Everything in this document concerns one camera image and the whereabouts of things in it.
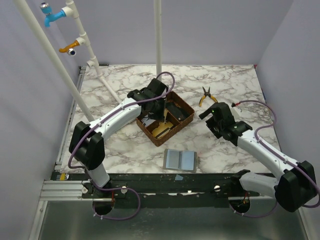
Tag white vertical pole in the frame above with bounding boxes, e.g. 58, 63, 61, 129
153, 0, 162, 75

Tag gold faucet tap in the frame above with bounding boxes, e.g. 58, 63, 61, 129
58, 40, 80, 56

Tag blue faucet tap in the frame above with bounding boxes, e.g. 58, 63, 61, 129
39, 2, 67, 28

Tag woven brown divided basket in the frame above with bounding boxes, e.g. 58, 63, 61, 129
136, 91, 195, 147

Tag aluminium frame rail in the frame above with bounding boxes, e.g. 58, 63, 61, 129
30, 173, 317, 240

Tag yellow handled pliers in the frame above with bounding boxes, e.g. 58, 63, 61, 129
198, 87, 219, 107

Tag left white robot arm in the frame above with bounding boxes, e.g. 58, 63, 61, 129
69, 78, 173, 188

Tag white diagonal pole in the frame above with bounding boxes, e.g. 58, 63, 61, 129
13, 0, 94, 122

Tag gold card with stripe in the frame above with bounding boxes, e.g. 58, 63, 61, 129
152, 121, 174, 139

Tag white PVC pipe frame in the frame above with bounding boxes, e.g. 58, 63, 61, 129
62, 0, 123, 105

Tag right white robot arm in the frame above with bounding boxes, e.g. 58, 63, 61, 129
199, 102, 320, 213

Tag silver VIP card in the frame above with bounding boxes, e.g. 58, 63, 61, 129
140, 117, 155, 128

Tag grey card holder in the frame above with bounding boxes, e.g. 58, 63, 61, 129
163, 149, 198, 173

